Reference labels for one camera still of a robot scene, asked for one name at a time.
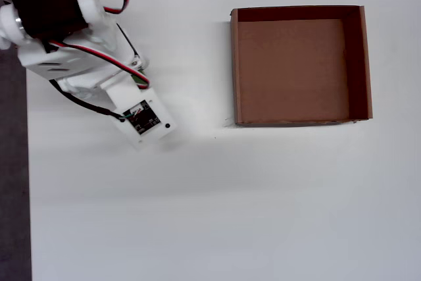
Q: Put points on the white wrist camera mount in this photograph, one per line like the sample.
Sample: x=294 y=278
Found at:
x=164 y=119

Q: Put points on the green cube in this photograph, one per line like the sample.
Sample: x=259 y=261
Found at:
x=139 y=79

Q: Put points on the brown cardboard box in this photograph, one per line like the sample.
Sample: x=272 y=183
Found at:
x=292 y=70

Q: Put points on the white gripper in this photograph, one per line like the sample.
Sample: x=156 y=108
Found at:
x=141 y=78

